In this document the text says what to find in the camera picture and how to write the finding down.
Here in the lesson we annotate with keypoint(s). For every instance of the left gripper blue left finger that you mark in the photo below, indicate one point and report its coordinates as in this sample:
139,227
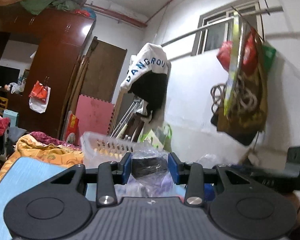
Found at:
125,166

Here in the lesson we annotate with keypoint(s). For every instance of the red white plastic bag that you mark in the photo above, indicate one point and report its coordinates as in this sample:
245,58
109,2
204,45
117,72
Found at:
39,97

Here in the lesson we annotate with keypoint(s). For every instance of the orange yellow blanket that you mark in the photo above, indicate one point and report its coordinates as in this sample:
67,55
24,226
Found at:
28,146

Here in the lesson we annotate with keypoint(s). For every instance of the black item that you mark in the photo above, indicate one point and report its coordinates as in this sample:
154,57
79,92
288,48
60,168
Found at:
148,160

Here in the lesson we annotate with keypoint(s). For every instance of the white black hanging garment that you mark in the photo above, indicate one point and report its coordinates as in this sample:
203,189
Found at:
147,78

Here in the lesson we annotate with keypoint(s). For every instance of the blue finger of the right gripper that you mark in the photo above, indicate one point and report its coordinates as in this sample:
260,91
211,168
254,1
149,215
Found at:
256,172

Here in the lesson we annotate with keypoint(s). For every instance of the green white shopping bag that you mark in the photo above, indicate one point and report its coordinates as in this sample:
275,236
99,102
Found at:
159,138

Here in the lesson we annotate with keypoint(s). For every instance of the white plastic laundry basket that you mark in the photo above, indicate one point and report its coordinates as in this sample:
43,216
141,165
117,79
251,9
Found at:
99,148

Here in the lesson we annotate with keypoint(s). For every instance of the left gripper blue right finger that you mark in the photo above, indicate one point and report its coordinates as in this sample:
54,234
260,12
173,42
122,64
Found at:
176,168

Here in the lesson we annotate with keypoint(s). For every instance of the dark red wooden wardrobe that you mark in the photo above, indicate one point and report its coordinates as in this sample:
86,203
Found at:
61,38

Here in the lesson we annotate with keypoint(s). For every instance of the pink foam mat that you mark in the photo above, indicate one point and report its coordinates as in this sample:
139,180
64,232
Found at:
94,115

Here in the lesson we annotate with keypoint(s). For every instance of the window with white frame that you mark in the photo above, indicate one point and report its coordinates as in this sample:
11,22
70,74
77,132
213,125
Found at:
213,37

